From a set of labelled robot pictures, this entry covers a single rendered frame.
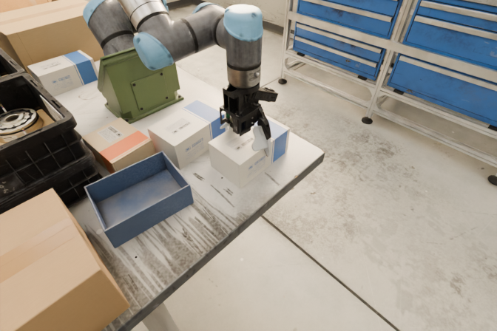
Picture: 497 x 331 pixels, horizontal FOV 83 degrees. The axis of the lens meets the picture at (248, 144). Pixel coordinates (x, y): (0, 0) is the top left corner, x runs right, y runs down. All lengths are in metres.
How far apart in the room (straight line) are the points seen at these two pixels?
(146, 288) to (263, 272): 0.82
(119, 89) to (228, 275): 0.91
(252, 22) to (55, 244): 0.51
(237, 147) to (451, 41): 1.47
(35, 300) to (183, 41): 0.49
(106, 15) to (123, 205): 0.62
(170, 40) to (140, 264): 0.47
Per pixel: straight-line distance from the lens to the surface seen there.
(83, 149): 0.75
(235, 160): 0.69
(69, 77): 1.31
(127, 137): 0.85
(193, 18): 0.64
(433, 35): 1.95
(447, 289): 1.62
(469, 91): 2.00
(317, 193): 1.67
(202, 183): 0.77
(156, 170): 0.81
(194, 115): 0.85
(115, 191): 0.80
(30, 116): 0.90
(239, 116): 0.65
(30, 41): 1.41
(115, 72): 0.94
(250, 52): 0.58
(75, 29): 1.46
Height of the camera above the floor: 1.28
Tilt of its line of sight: 42 degrees down
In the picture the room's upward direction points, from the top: straight up
